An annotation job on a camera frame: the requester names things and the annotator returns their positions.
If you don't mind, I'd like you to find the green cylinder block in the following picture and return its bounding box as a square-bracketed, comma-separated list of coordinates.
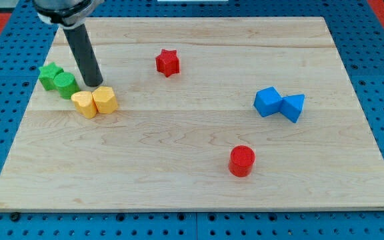
[53, 72, 80, 99]

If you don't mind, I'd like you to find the green star block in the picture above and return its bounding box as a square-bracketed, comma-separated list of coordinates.
[38, 62, 64, 91]

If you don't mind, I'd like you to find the yellow pentagon block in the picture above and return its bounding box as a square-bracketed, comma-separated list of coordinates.
[92, 86, 119, 114]

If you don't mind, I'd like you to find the yellow heart block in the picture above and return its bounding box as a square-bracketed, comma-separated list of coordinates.
[71, 91, 97, 119]

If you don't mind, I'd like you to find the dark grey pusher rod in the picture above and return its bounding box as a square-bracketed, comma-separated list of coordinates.
[63, 24, 103, 87]

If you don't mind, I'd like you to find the light wooden board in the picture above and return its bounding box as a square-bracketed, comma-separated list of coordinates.
[0, 17, 384, 213]

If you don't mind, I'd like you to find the blue triangle block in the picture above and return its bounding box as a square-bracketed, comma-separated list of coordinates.
[279, 94, 305, 123]

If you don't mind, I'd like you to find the blue cube block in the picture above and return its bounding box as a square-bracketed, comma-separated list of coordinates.
[253, 87, 283, 117]

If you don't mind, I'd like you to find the grey robot arm flange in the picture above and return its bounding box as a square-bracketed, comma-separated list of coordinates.
[32, 0, 105, 29]

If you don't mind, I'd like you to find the red star block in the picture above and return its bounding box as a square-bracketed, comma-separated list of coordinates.
[155, 49, 180, 77]

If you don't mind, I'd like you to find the red cylinder block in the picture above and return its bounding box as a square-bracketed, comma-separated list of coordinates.
[228, 145, 255, 177]

